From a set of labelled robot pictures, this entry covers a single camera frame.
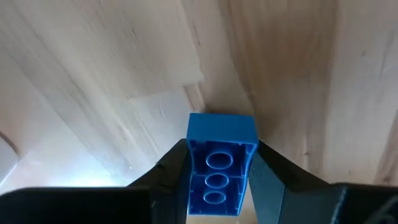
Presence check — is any blue toy brick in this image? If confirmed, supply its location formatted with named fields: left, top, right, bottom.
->
left=185, top=112, right=259, bottom=217

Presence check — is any white plastic bin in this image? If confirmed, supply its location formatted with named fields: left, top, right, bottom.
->
left=0, top=133, right=20, bottom=185

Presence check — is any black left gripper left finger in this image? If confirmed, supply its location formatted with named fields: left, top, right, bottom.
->
left=127, top=139, right=189, bottom=224

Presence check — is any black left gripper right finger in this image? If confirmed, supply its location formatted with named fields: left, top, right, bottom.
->
left=248, top=140, right=330, bottom=224

